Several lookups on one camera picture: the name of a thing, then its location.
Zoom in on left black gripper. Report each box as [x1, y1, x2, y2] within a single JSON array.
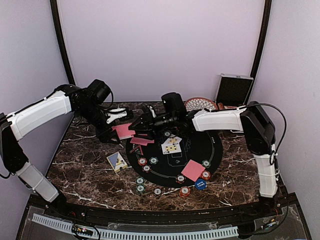
[[76, 102, 121, 144]]

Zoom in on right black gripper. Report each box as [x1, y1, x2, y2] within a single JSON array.
[[129, 111, 178, 140]]

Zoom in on face-up spades playing card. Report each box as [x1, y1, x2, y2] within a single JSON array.
[[161, 143, 181, 155]]

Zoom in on single red-backed playing card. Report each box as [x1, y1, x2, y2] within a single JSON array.
[[130, 137, 155, 146]]

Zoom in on red-backed playing card deck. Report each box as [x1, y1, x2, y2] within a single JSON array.
[[112, 122, 136, 140]]

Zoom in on red triangular all-in marker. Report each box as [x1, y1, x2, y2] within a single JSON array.
[[129, 145, 144, 156]]

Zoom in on blue small blind button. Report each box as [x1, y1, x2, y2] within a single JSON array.
[[194, 178, 207, 190]]

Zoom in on red poker chip stack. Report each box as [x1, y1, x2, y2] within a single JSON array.
[[179, 186, 191, 198]]

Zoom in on green poker chip stack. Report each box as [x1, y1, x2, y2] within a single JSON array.
[[136, 184, 146, 195]]

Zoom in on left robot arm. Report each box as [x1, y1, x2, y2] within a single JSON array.
[[0, 79, 134, 218]]

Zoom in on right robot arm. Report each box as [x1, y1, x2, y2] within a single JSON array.
[[129, 92, 280, 217]]

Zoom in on patterned ceramic plate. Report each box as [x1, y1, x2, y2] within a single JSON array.
[[184, 97, 218, 112]]

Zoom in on round black poker mat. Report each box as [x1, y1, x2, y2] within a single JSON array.
[[126, 130, 223, 188]]

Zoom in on aluminium poker chip case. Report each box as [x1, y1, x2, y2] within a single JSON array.
[[215, 73, 254, 107]]

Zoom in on yellow playing card box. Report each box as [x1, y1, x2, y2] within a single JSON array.
[[107, 151, 128, 173]]

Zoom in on left black frame post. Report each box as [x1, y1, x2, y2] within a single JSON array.
[[49, 0, 76, 85]]

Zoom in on black frame post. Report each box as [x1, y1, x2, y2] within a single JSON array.
[[249, 0, 273, 79], [49, 0, 76, 85]]

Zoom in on white slotted cable duct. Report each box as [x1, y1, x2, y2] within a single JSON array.
[[31, 213, 239, 240]]

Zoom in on right black frame post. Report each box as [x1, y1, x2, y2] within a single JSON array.
[[249, 0, 273, 79]]

